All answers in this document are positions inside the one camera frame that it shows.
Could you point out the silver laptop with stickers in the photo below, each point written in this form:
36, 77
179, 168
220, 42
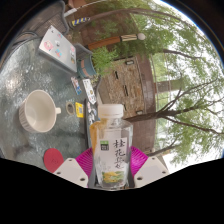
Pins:
56, 48

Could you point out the small yellow card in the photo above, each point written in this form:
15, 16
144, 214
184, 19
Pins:
79, 110

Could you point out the white ribbed mug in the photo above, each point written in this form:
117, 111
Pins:
36, 111

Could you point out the flat round red coaster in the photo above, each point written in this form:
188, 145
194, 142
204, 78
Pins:
53, 160

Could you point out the clear drink bottle white cap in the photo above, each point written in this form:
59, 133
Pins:
111, 133

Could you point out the wooden lamp post white globe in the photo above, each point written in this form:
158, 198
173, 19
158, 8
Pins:
106, 41

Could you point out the grey wicker armchair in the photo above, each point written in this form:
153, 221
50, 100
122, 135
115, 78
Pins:
50, 16
82, 50

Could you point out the black wall lamp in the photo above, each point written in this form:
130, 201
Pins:
139, 112
130, 62

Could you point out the blue yellow striped bollard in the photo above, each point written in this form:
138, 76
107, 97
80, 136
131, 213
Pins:
80, 21

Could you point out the white booklet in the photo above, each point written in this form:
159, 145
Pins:
89, 90

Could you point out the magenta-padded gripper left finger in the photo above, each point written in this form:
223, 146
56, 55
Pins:
83, 163

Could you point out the tape roll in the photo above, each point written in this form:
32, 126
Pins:
67, 108

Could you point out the small blue printed card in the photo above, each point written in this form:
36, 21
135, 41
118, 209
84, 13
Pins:
76, 85

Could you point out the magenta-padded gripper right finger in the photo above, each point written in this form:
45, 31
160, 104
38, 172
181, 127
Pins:
140, 160

